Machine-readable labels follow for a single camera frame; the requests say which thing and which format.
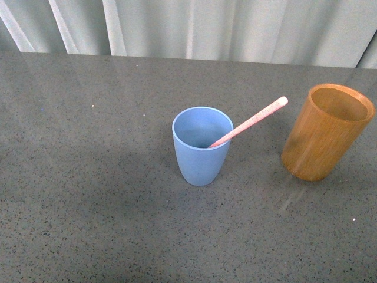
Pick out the white pleated curtain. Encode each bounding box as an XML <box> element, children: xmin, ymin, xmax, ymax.
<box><xmin>1</xmin><ymin>1</ymin><xmax>376</xmax><ymax>68</ymax></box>

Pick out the blue plastic cup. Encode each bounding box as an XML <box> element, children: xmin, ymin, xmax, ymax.
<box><xmin>172</xmin><ymin>106</ymin><xmax>233</xmax><ymax>186</ymax></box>

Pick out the brown wooden chopstick holder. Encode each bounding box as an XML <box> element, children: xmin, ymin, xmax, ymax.
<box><xmin>281</xmin><ymin>84</ymin><xmax>376</xmax><ymax>182</ymax></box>

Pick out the pink speckled chopstick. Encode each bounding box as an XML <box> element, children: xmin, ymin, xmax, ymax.
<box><xmin>209</xmin><ymin>96</ymin><xmax>289</xmax><ymax>148</ymax></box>

